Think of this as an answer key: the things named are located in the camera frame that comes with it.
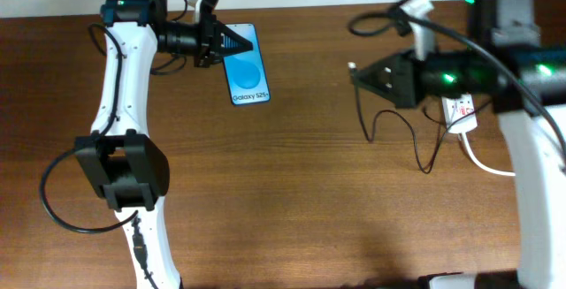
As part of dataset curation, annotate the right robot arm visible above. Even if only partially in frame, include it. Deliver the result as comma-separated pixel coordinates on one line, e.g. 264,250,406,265
348,0,565,288

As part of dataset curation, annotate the black USB charging cable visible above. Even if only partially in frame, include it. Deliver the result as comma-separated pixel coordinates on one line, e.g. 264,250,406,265
348,61,494,175

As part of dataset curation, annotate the white power strip cord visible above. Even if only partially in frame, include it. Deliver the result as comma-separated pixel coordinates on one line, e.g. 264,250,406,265
461,132,517,178

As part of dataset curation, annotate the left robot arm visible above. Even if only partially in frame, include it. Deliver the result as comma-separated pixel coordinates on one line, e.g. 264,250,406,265
75,0,253,288

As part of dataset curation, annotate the white power strip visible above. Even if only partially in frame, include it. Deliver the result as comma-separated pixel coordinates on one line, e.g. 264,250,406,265
441,94,478,134

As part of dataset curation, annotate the blue Galaxy smartphone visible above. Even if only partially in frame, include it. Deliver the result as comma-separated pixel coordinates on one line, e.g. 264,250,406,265
224,23,271,106

